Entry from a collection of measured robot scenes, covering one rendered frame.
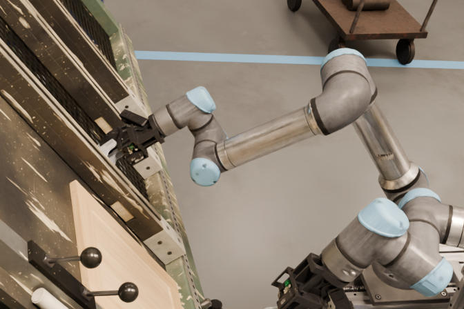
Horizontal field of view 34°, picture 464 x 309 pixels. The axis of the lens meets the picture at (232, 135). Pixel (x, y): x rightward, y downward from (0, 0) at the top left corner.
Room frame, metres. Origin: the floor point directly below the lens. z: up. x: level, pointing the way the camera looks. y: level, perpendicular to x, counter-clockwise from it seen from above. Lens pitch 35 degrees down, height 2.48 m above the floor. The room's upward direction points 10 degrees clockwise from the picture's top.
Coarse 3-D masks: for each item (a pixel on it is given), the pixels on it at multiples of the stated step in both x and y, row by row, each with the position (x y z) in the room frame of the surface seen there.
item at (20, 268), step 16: (0, 224) 0.92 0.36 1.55; (0, 240) 0.89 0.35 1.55; (16, 240) 0.92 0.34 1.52; (0, 256) 0.89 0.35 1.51; (16, 256) 0.90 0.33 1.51; (16, 272) 0.90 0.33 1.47; (32, 272) 0.91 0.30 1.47; (32, 288) 0.91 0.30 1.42; (48, 288) 0.92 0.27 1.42; (64, 304) 0.93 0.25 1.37; (96, 304) 0.99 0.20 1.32
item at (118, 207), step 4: (112, 204) 1.49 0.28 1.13; (116, 204) 1.49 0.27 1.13; (120, 204) 1.50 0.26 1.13; (116, 208) 1.49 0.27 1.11; (120, 208) 1.50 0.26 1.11; (124, 208) 1.50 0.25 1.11; (120, 212) 1.50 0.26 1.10; (124, 212) 1.50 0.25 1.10; (128, 212) 1.50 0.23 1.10; (120, 216) 1.50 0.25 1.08; (124, 216) 1.50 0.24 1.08; (128, 216) 1.50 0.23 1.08; (132, 216) 1.51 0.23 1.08; (124, 220) 1.50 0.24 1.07
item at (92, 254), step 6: (84, 252) 0.91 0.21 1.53; (90, 252) 0.91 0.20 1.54; (96, 252) 0.91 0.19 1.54; (42, 258) 0.93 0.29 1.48; (48, 258) 0.94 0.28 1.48; (54, 258) 0.93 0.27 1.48; (60, 258) 0.93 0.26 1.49; (66, 258) 0.92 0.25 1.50; (72, 258) 0.92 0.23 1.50; (78, 258) 0.92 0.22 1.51; (84, 258) 0.90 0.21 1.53; (90, 258) 0.90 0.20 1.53; (96, 258) 0.90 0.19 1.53; (48, 264) 0.93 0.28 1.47; (84, 264) 0.90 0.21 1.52; (90, 264) 0.90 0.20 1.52; (96, 264) 0.90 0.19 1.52
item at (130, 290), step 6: (126, 282) 0.95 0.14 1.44; (132, 282) 0.95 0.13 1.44; (84, 288) 0.96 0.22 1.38; (120, 288) 0.93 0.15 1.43; (126, 288) 0.93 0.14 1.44; (132, 288) 0.93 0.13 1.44; (84, 294) 0.95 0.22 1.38; (90, 294) 0.95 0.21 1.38; (96, 294) 0.95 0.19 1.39; (102, 294) 0.95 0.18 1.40; (108, 294) 0.94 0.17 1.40; (114, 294) 0.94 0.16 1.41; (120, 294) 0.93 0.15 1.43; (126, 294) 0.92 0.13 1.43; (132, 294) 0.93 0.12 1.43; (138, 294) 0.94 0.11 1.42; (126, 300) 0.92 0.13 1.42; (132, 300) 0.92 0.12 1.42
